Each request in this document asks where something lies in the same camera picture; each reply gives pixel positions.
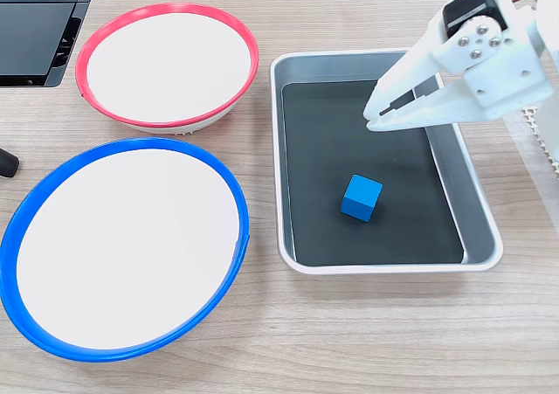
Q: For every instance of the white dish blue rim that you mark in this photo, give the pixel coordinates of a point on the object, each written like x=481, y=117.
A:
x=126, y=245

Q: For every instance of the blue cube block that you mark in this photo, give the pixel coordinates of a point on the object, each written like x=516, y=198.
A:
x=360, y=199

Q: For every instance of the silver metal tray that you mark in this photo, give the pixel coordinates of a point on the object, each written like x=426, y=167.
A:
x=474, y=193

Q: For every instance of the white dish red rim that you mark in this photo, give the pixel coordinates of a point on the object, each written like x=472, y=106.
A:
x=170, y=66

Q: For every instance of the black rounded object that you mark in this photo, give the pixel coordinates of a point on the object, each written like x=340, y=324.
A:
x=8, y=162

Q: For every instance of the black flat panel device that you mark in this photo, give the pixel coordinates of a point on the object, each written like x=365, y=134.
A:
x=35, y=27

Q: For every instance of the black tray liner mat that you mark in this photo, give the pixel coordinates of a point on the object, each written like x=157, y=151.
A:
x=327, y=158

